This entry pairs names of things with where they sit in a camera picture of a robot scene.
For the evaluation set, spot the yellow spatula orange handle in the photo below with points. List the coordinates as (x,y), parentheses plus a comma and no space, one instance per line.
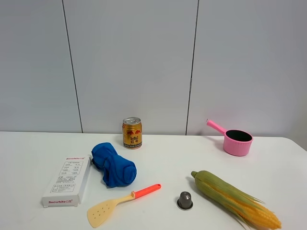
(99,213)

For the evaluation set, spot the gold red bull can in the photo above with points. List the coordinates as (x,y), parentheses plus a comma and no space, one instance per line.
(132,132)

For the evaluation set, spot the blue rolled cloth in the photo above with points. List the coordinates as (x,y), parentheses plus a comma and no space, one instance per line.
(117,171)

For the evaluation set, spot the pink toy saucepan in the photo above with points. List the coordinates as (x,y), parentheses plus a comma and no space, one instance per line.
(236,142)

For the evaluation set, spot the grey coffee capsule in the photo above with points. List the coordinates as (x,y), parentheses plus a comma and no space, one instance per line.
(184,201)

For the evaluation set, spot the white Snowhite box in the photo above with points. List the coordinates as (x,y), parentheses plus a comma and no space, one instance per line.
(68,184)

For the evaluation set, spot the toy corn cob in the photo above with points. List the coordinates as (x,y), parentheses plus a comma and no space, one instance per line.
(245,207)

